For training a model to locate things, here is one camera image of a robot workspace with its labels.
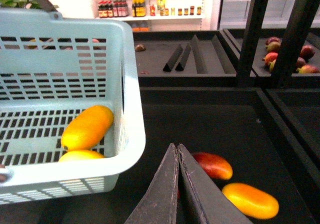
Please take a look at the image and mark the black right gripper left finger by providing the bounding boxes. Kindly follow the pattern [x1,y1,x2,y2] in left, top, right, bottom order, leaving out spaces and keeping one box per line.
[125,144,179,224]

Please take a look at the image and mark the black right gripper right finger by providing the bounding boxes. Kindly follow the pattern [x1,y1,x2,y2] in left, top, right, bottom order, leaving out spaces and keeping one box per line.
[177,144,252,224]

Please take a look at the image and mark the yellow mango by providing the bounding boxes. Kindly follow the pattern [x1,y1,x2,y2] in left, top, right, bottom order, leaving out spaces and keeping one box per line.
[61,105,114,152]
[222,183,280,220]

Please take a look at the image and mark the light blue plastic basket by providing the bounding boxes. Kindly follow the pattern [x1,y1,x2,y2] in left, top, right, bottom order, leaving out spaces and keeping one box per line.
[0,8,146,205]

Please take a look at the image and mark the red mango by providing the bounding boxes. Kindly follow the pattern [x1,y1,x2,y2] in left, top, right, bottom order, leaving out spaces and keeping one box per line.
[192,152,233,180]

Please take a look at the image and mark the black display tray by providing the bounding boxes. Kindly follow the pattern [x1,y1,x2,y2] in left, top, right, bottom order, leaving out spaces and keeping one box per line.
[62,87,320,224]

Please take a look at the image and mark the white shelf with bottles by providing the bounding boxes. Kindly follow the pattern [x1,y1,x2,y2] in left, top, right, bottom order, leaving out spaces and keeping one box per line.
[96,0,210,32]

